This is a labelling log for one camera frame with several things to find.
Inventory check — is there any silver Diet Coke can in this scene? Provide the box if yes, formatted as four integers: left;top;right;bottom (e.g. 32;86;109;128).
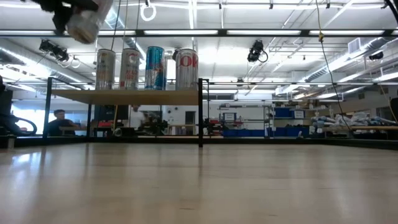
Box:
175;48;199;91

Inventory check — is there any black curved tube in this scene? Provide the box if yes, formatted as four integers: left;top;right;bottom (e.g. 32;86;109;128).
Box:
0;113;38;138

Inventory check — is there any dented blue Red Bull can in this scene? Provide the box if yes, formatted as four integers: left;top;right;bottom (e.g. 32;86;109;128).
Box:
144;45;165;91

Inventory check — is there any black overhead light beam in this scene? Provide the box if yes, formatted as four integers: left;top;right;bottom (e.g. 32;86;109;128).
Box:
0;29;398;39

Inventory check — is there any white Celsius Peach Vibe can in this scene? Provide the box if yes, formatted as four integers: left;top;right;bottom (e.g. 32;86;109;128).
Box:
66;0;114;45
119;48;141;91

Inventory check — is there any white hanging ring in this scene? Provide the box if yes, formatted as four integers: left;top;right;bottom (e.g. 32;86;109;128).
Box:
139;2;157;22

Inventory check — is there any black hanging camera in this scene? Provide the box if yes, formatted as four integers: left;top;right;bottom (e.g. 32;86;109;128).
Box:
247;39;269;63

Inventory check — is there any wooden workbench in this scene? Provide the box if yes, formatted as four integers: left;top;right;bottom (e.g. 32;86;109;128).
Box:
310;124;398;132

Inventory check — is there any black equipment box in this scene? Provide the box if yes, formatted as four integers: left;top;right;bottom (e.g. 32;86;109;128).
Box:
0;89;14;116

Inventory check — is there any white Celsius Tropical Vibe can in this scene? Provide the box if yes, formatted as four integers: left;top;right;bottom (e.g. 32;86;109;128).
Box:
95;49;116;91

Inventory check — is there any white air vent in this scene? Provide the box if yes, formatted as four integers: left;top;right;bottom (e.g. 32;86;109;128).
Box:
348;37;361;54

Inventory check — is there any person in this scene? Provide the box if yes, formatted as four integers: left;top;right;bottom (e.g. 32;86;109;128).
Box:
48;108;76;137
129;105;146;129

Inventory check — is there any white bag pile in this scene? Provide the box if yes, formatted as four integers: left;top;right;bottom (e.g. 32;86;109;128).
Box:
310;111;389;127

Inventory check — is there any blue storage bin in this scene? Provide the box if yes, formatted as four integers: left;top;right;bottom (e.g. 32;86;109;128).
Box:
222;129;266;138
266;126;310;138
273;107;292;119

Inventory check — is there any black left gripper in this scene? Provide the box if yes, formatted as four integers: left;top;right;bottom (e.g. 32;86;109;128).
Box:
21;0;100;34

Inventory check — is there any yellow hanging cable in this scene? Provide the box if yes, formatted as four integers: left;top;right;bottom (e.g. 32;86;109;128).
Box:
315;0;354;134

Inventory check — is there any black hanging cable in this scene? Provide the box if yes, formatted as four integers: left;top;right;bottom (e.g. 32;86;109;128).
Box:
132;0;141;50
104;0;122;91

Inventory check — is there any black ceiling-mounted device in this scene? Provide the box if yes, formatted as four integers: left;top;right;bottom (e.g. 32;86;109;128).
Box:
39;39;70;63

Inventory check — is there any black aluminium table frame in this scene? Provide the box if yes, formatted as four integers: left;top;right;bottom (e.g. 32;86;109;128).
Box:
0;134;398;151

